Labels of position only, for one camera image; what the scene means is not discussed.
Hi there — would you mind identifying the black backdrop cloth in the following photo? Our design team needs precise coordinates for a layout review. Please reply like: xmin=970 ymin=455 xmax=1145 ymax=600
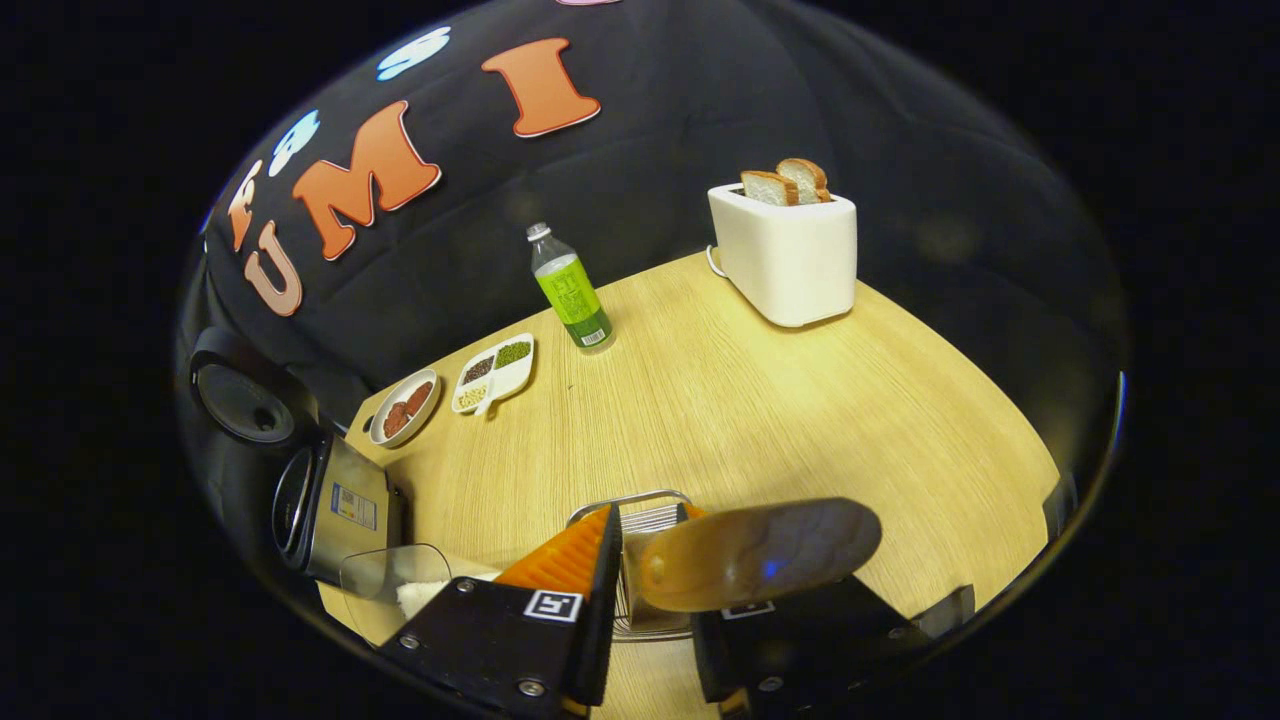
xmin=175 ymin=0 xmax=1131 ymax=521

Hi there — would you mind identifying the white divided bean dish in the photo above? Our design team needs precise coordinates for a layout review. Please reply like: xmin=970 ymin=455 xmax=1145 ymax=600
xmin=451 ymin=333 xmax=536 ymax=416

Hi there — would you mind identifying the dark grey rice cooker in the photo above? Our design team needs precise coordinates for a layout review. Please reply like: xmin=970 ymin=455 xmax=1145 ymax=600
xmin=188 ymin=325 xmax=406 ymax=586

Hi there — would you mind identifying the white toaster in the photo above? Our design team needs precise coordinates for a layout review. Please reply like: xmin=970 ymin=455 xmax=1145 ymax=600
xmin=707 ymin=182 xmax=858 ymax=328

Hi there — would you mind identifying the wooden spoon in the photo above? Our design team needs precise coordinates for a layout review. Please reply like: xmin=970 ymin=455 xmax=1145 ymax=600
xmin=637 ymin=497 xmax=883 ymax=613

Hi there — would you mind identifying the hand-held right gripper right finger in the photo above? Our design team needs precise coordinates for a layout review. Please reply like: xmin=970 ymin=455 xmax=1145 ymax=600
xmin=690 ymin=575 xmax=906 ymax=719

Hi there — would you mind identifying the white round meat plate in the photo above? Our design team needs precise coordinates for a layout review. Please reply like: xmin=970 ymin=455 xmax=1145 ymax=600
xmin=368 ymin=368 xmax=443 ymax=448

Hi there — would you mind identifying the green label bottle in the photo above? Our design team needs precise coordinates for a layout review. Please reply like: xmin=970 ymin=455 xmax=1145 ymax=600
xmin=527 ymin=222 xmax=614 ymax=351

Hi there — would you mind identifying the white rice heap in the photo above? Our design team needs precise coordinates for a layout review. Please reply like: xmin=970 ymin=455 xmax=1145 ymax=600
xmin=397 ymin=578 xmax=451 ymax=619

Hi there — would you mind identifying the clear plastic rice container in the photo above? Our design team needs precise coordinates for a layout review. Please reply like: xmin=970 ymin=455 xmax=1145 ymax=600
xmin=338 ymin=543 xmax=501 ymax=646

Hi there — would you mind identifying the metal wire chopstick holder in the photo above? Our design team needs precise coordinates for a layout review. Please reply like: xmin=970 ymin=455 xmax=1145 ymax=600
xmin=567 ymin=489 xmax=701 ymax=641

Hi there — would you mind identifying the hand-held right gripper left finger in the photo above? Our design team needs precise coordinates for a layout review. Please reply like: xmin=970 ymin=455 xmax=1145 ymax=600
xmin=378 ymin=503 xmax=624 ymax=719

